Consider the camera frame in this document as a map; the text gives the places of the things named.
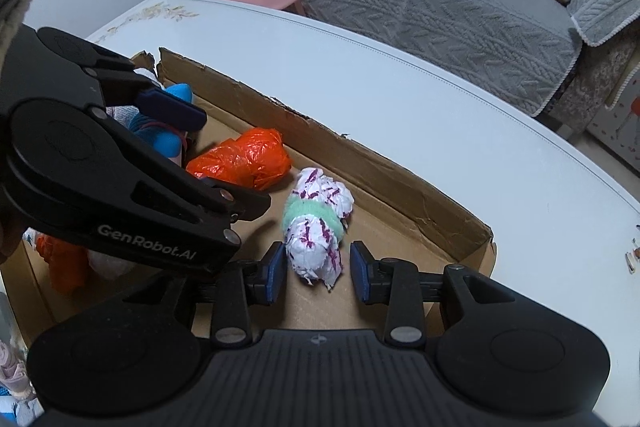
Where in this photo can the pale pink object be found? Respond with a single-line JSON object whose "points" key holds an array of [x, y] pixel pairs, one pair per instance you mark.
{"points": [[12, 372]]}

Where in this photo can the orange plastic bag bundle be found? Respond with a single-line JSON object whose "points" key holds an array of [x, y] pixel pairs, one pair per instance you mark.
{"points": [[62, 262], [240, 157]]}

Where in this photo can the blue sock bundle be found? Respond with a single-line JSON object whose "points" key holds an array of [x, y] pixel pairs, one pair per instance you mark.
{"points": [[155, 139]]}

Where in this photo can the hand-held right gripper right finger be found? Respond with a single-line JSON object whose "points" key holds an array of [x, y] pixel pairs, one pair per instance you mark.
{"points": [[359, 274]]}

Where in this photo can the light grey bundle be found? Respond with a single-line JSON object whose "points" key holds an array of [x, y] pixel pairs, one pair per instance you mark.
{"points": [[122, 113]]}

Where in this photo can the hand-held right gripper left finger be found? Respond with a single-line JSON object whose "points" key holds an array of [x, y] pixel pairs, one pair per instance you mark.
{"points": [[274, 274]]}

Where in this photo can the white bundle with mint band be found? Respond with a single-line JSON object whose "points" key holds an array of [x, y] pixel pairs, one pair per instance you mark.
{"points": [[315, 247]]}

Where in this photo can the clear white plastic bundle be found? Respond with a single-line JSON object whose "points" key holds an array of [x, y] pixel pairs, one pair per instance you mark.
{"points": [[107, 264]]}

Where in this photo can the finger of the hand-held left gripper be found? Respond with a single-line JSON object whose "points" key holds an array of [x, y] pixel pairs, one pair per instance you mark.
{"points": [[242, 203], [175, 113]]}

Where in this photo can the grey quilted sofa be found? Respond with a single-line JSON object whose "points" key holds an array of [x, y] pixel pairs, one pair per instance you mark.
{"points": [[450, 22]]}

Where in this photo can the shallow cardboard box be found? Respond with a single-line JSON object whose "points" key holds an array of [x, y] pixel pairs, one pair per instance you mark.
{"points": [[380, 217]]}

